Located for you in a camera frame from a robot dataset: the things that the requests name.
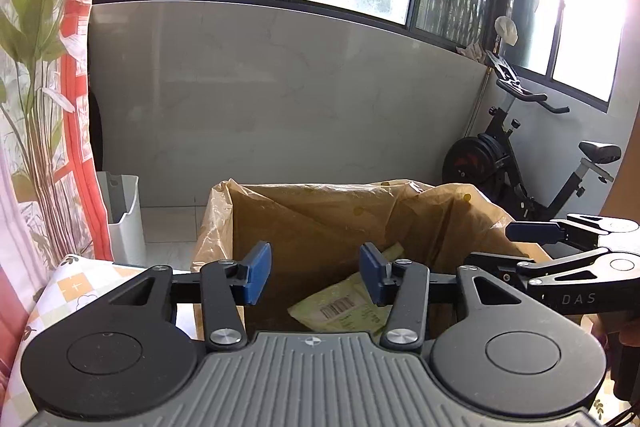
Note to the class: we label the red printed curtain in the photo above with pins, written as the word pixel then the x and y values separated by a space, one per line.
pixel 40 107

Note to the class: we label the checked floral tablecloth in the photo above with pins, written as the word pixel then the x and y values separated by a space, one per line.
pixel 75 282

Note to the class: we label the black exercise bike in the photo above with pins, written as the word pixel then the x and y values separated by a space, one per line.
pixel 500 147

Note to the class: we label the pale green snack packet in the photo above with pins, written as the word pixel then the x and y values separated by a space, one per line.
pixel 340 307

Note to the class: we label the crumpled cloth rag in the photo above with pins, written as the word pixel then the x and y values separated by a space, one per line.
pixel 472 53

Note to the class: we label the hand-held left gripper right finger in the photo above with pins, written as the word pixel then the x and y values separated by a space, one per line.
pixel 372 272

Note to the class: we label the white trash bin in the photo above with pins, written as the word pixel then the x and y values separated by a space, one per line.
pixel 125 217

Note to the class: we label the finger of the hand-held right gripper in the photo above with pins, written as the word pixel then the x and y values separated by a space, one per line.
pixel 532 232
pixel 500 266

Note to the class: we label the brown cardboard box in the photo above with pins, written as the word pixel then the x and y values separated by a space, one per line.
pixel 520 247

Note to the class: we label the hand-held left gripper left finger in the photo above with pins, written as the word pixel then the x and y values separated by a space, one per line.
pixel 257 272

